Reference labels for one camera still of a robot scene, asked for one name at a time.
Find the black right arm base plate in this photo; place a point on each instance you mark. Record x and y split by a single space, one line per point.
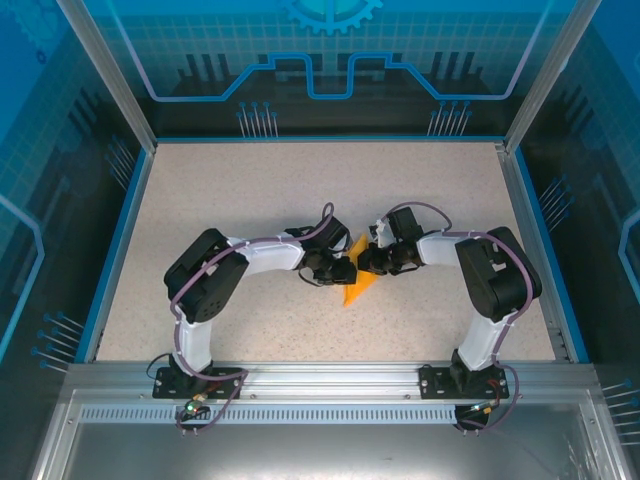
432 382

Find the blue printed grid panel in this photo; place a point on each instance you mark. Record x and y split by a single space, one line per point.
600 200
40 200

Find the orange paper sheet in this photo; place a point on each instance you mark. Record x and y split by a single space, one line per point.
357 290

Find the blue table edge trim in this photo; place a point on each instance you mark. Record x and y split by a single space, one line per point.
104 300

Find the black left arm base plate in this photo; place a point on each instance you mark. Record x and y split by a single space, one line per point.
161 393

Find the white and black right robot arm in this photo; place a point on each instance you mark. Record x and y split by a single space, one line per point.
495 280

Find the sheet metal tray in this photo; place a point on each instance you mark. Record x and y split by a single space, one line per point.
320 455

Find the aluminium table side rail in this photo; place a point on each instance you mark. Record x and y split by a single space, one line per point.
522 210

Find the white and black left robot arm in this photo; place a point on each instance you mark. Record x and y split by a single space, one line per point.
205 275

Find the blue printed circuit-pattern panel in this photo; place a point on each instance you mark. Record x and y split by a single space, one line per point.
320 30

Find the aluminium frame post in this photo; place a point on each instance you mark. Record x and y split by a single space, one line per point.
550 75
110 75

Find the aluminium mounting rail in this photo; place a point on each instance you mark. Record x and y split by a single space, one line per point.
330 380

